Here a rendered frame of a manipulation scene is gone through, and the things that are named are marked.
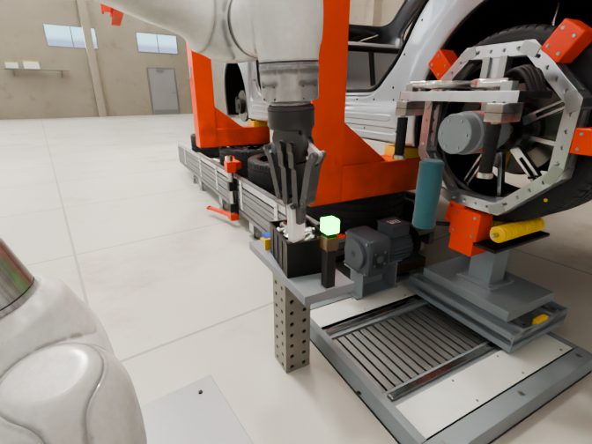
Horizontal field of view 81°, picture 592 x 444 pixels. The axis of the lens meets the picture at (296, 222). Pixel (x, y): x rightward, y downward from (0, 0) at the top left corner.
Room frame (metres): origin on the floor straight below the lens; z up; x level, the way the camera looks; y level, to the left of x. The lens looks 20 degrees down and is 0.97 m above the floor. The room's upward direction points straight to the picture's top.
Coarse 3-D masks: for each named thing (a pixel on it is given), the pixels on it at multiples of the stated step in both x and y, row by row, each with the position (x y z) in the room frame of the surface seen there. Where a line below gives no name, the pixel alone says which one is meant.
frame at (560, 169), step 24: (480, 48) 1.26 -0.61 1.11; (504, 48) 1.20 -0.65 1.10; (528, 48) 1.12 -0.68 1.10; (456, 72) 1.33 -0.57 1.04; (552, 72) 1.05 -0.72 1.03; (576, 96) 0.99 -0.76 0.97; (432, 120) 1.42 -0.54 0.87; (576, 120) 0.98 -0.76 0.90; (432, 144) 1.44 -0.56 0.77; (552, 168) 1.00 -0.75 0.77; (456, 192) 1.27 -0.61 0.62; (528, 192) 1.04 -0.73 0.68
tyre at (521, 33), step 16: (512, 32) 1.27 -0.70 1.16; (528, 32) 1.22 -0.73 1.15; (544, 32) 1.17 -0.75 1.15; (576, 64) 1.08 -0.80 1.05; (576, 160) 1.02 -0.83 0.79; (576, 176) 1.01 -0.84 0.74; (560, 192) 1.04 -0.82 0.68; (576, 192) 1.01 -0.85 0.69; (528, 208) 1.11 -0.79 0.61; (544, 208) 1.07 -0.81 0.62; (560, 208) 1.05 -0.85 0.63
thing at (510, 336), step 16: (416, 288) 1.40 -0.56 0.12; (432, 288) 1.32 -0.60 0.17; (448, 304) 1.24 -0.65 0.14; (464, 304) 1.23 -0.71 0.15; (544, 304) 1.18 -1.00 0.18; (464, 320) 1.17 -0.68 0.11; (480, 320) 1.11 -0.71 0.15; (496, 320) 1.11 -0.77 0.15; (512, 320) 1.08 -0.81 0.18; (528, 320) 1.12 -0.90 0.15; (544, 320) 1.09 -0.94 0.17; (560, 320) 1.15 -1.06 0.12; (496, 336) 1.05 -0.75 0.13; (512, 336) 1.01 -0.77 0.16; (528, 336) 1.05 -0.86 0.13
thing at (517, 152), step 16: (480, 64) 1.35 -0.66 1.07; (448, 112) 1.46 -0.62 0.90; (528, 128) 1.20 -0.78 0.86; (512, 144) 1.26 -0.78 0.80; (448, 160) 1.43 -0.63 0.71; (464, 160) 1.47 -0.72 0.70; (528, 160) 1.16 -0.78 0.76; (464, 176) 1.39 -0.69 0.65; (496, 176) 1.45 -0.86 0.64; (528, 176) 1.15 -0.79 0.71; (480, 192) 1.28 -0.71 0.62; (496, 192) 1.29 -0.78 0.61; (512, 192) 1.28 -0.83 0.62
